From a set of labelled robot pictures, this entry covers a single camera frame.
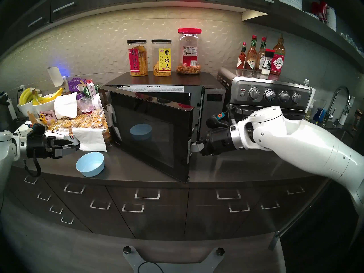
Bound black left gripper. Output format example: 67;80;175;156
26;133;77;160

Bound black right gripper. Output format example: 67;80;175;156
190;127;235;157

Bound light blue bowl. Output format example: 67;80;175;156
76;152;105;177

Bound black glass microwave door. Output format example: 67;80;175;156
98;86;195;183

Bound crumpled white paper towel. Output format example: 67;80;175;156
45;131;71;140

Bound biscuit box with French flag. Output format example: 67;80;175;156
64;134;80;147

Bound clear bag of madeleines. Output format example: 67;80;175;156
48;118;75;133
75;109;110;133

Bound white paper napkin on basket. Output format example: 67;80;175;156
72;127;108;152

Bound pink Korean snack pack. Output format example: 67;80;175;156
40;110;57;125

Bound large white paper napkin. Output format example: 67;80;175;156
54;92;78;120

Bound red cup with plastic wrap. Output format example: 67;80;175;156
79;97;95;114

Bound yellow banana bunch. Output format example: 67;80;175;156
32;87;64;106

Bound greenish banana bunch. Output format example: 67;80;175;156
18;88;36;106

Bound purple snack bag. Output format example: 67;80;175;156
68;78;86;93

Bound black coffee machine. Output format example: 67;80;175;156
0;92;16;132

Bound colourful sachet packets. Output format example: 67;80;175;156
86;80;99;99

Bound stainless steel toaster oven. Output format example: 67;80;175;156
217;67;316;125

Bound dark wood drawer cabinet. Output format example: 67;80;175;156
6;167;333;241

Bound clear jar with red lid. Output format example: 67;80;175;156
176;28;202;75

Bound snack jar with yellow label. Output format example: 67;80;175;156
151;39;172;77

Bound small red Tabasco bottle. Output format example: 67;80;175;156
237;42;247;71

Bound orange-brown Tabasco bottle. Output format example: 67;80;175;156
245;35;258;71

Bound snack jar with red label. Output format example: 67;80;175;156
127;40;149;76

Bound white shaker with red cap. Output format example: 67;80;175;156
261;49;275;75

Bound green Tabasco bottle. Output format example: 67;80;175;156
255;37;267;72

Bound large Tabasco bottle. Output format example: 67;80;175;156
270;34;286;75

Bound chrome kitchen faucet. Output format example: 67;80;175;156
324;86;352;127

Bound black dishwasher front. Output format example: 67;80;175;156
267;176;364;273

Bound stack of red cups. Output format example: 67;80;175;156
311;1;328;22

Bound stack of white cups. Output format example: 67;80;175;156
326;6;337;32

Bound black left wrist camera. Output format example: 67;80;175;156
28;123;46;136

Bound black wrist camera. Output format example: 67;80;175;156
205;114;229;129
28;123;46;136

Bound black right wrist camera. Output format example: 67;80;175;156
205;114;229;129

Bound black left wrist cable loop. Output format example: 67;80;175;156
23;159;42;178

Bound white wall plug-in device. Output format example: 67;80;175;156
47;67;64;87

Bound black cable on base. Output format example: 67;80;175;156
137;261;165;273

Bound dark wooden wall shelf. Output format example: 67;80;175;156
242;0;364;74

